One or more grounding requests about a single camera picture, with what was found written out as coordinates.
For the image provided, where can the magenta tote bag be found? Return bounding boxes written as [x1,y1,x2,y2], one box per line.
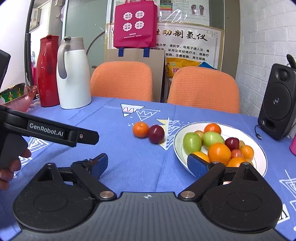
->
[113,1,158,49]

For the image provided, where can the dark red plum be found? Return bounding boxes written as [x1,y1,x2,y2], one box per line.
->
[148,125,165,144]
[225,137,239,151]

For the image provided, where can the blue patterned tablecloth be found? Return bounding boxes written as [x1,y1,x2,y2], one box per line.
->
[1,97,295,240]

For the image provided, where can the white thermos jug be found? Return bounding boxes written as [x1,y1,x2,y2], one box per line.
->
[56,37,91,109]

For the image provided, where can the left orange chair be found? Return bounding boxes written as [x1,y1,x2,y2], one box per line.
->
[90,61,152,101]

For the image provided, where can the brown paper bag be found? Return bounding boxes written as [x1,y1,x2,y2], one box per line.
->
[106,48,165,102]

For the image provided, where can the yellow snack bag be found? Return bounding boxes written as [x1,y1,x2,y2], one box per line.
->
[165,58,201,78]

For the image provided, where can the pink glass bowl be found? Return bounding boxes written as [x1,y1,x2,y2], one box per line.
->
[3,86,37,113]

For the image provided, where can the red thermos jug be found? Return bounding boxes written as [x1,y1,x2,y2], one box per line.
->
[37,35,60,108]

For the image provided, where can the right orange chair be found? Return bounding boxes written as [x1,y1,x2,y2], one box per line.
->
[167,66,240,113]

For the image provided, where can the small red apple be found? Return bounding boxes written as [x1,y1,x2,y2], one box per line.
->
[231,149,244,159]

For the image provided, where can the black speaker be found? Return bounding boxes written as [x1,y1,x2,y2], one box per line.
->
[258,54,295,140]

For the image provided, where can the small orange in plate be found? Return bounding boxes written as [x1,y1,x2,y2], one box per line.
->
[240,145,254,161]

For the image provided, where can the pink thermos bottle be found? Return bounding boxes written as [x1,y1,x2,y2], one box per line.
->
[290,134,296,156]

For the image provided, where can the orange chair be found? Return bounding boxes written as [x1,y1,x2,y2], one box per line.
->
[90,61,152,101]
[167,66,240,113]

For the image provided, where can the large orange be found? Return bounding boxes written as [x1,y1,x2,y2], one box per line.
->
[208,143,231,166]

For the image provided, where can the orange in plate front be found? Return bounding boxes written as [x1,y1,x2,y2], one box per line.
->
[204,123,222,134]

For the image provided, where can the dark red plum front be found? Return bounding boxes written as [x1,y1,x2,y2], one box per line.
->
[225,137,239,151]

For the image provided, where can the green apple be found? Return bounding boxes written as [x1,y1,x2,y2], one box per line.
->
[183,132,202,155]
[203,132,225,149]

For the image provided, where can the white plate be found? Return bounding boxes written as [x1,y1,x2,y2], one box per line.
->
[173,122,268,176]

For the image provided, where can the white text poster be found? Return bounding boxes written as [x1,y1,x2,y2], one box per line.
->
[155,22,224,70]

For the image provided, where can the dark red plum back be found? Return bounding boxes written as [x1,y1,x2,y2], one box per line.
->
[148,125,165,144]

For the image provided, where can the small yellow-green fruit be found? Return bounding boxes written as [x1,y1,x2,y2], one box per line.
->
[239,140,245,150]

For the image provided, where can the speaker cable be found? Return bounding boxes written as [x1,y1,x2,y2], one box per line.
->
[254,124,263,141]

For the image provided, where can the left hand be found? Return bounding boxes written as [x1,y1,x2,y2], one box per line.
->
[0,158,21,191]

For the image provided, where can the yellow-red apple in plate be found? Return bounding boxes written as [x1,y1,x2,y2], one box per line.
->
[195,130,204,140]

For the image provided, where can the small mandarin on table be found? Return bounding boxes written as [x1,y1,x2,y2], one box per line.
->
[132,121,149,138]

